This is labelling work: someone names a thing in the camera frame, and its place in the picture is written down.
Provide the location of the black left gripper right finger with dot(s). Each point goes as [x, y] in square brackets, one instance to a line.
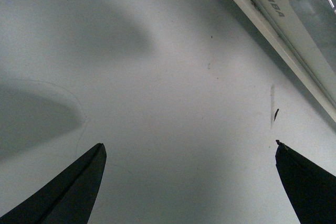
[310, 188]

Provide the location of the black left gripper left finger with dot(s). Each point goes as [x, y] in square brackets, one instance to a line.
[67, 198]

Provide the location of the white oven door with window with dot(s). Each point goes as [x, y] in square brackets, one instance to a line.
[309, 27]

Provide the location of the white Toshiba toaster oven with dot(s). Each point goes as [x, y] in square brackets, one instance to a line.
[271, 33]

